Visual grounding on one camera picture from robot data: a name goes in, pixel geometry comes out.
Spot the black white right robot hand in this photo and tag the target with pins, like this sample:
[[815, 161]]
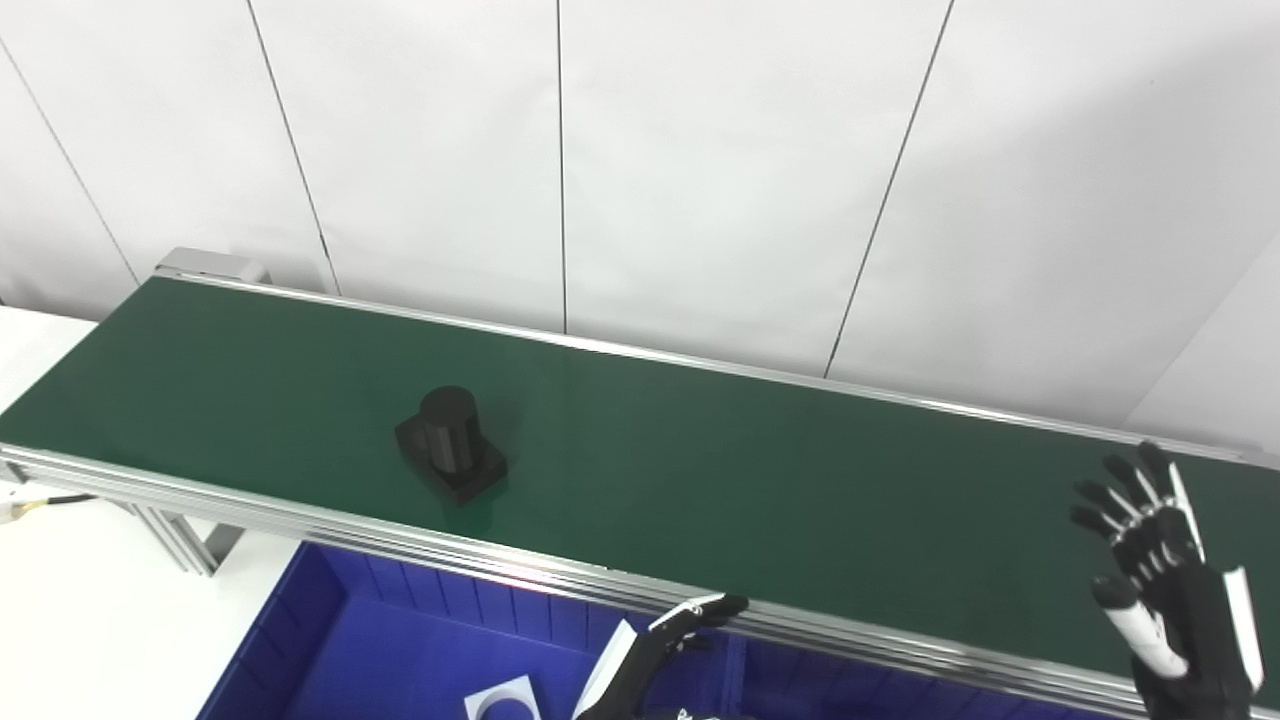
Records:
[[1190, 620]]

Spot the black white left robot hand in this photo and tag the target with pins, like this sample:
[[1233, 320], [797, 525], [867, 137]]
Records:
[[630, 680]]

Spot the black cylinder part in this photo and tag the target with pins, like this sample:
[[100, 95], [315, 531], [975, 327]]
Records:
[[450, 440]]

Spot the blue plastic bin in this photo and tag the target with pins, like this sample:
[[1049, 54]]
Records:
[[850, 695], [380, 650]]

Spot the green conveyor belt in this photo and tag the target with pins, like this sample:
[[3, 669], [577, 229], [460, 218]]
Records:
[[400, 548], [700, 470]]

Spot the aluminium conveyor leg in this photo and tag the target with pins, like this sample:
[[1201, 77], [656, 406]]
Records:
[[185, 540]]

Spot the grey conveyor end housing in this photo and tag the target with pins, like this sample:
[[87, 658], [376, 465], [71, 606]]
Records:
[[210, 265]]

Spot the grey square plate with hole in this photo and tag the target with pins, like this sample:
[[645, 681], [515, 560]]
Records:
[[500, 690]]

